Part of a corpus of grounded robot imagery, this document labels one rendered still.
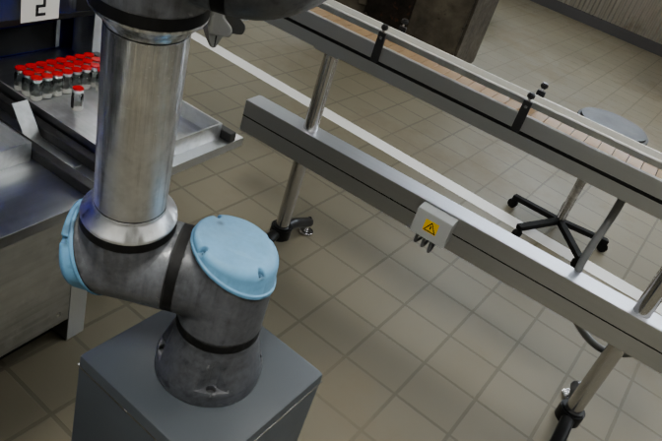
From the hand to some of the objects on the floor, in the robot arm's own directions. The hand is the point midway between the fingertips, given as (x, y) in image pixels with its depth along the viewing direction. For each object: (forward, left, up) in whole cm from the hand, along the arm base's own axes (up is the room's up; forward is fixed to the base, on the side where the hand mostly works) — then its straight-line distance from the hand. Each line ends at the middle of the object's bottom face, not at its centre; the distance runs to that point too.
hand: (211, 37), depth 116 cm
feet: (-88, -95, -110) cm, 169 cm away
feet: (+27, -87, -110) cm, 142 cm away
